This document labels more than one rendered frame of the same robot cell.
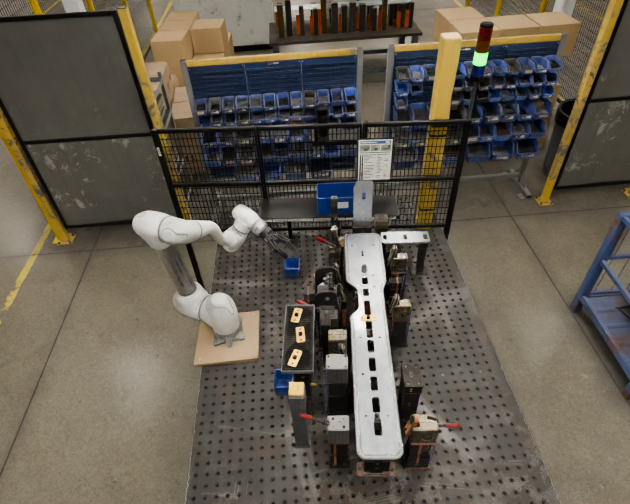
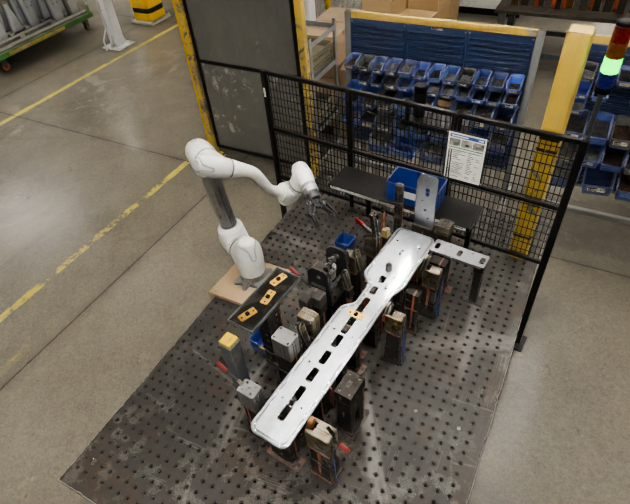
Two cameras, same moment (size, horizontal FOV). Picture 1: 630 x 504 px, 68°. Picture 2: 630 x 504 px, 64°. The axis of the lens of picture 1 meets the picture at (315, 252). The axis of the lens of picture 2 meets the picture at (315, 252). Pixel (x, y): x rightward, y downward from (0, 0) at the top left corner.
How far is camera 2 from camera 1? 0.96 m
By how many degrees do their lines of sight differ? 25
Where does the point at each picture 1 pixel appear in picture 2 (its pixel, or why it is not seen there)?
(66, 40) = not seen: outside the picture
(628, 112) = not seen: outside the picture
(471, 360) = (457, 412)
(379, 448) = (271, 430)
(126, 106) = (281, 45)
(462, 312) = (488, 361)
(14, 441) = (96, 298)
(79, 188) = (233, 113)
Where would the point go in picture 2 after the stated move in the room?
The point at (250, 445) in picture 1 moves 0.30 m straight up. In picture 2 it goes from (204, 377) to (190, 342)
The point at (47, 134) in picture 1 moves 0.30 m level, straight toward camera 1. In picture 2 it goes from (217, 57) to (213, 71)
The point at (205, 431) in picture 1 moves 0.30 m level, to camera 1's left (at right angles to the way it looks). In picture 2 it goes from (181, 348) to (140, 328)
